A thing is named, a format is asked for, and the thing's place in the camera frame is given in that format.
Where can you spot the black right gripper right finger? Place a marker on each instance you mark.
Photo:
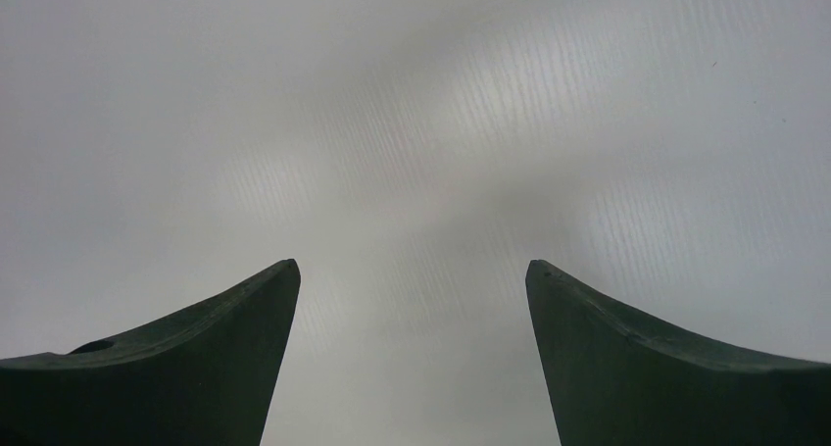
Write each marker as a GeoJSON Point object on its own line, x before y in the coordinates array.
{"type": "Point", "coordinates": [616, 375]}

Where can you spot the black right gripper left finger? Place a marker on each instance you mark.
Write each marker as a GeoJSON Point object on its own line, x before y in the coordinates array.
{"type": "Point", "coordinates": [203, 375]}

